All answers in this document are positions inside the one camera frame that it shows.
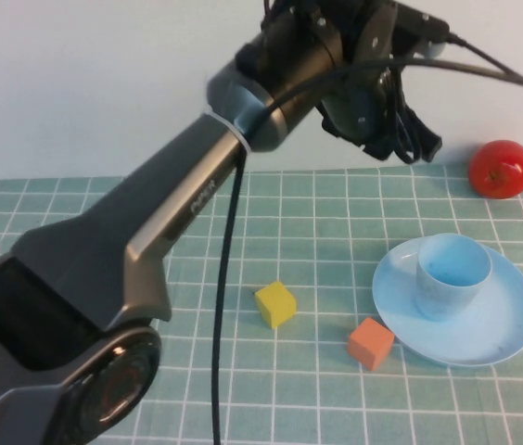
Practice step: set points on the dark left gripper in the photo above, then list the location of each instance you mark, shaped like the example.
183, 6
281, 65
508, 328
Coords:
354, 111

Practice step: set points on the light blue plastic cup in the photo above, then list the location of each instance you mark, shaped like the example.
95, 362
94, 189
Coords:
447, 296

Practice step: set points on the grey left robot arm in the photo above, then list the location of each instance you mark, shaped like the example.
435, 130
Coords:
104, 259

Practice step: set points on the light blue plastic plate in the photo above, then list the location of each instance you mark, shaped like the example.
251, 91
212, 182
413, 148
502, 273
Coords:
498, 334

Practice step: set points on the red tomato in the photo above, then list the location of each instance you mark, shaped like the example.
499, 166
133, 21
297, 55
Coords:
501, 169

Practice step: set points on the green checked tablecloth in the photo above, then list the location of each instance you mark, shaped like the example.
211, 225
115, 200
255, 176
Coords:
312, 222

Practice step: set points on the orange foam cube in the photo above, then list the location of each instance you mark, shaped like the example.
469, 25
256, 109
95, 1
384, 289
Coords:
370, 343

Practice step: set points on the yellow foam cube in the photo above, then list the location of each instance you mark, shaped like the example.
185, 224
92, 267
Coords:
276, 303

